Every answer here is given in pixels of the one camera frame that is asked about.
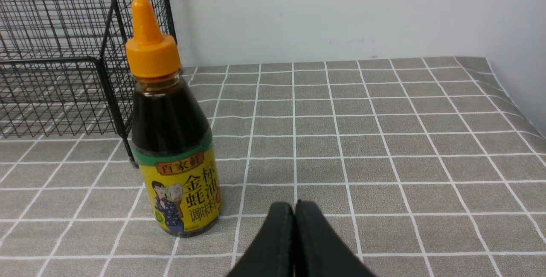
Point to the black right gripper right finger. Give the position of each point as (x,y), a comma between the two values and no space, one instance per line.
(318,250)

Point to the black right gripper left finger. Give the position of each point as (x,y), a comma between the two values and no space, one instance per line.
(270,252)

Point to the oyster sauce bottle orange cap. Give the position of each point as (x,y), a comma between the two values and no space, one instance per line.
(172,136)

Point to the grey checked tablecloth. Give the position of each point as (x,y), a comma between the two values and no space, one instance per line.
(423,166)

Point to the black wire mesh shelf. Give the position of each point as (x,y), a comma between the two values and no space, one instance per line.
(64,68)

